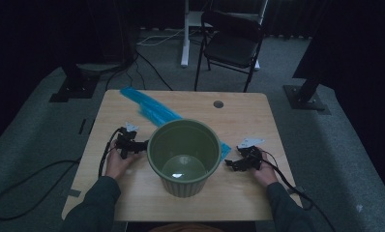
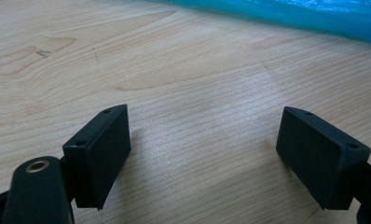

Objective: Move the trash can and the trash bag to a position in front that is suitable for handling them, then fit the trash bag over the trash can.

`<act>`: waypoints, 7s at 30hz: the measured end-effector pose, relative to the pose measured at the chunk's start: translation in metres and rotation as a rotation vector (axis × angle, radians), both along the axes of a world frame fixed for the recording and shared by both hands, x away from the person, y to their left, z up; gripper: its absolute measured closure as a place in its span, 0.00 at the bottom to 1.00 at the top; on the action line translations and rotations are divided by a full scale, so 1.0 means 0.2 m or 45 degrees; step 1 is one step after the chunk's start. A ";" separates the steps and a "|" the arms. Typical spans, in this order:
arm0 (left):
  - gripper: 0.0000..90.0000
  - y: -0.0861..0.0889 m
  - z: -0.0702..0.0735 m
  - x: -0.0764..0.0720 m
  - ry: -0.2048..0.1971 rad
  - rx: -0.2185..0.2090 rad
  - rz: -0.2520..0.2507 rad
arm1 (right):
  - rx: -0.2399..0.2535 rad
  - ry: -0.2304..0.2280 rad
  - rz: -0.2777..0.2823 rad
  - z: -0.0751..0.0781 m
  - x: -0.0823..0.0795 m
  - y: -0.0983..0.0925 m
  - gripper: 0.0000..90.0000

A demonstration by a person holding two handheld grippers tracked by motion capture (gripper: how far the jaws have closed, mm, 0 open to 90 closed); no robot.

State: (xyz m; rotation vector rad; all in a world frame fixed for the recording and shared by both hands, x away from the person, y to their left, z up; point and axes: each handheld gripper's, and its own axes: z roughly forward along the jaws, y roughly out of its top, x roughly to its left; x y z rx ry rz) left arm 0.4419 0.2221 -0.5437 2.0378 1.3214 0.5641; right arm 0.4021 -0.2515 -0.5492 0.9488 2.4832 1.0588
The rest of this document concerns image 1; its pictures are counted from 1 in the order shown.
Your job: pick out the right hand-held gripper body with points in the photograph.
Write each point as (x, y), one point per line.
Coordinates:
(251, 158)

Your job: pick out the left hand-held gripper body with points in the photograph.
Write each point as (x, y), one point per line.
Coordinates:
(126, 141)

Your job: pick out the blue plastic bag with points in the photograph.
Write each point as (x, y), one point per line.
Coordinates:
(152, 108)

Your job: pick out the green plastic bin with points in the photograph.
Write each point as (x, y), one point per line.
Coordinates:
(184, 145)

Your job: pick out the person's right hand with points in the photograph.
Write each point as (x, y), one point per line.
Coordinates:
(265, 175)

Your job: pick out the person's left hand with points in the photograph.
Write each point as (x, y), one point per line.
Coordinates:
(116, 164)

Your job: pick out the black stand with base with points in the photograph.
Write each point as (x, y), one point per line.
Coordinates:
(74, 90)
(305, 96)

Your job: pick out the black folding chair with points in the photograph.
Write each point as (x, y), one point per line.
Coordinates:
(230, 48)

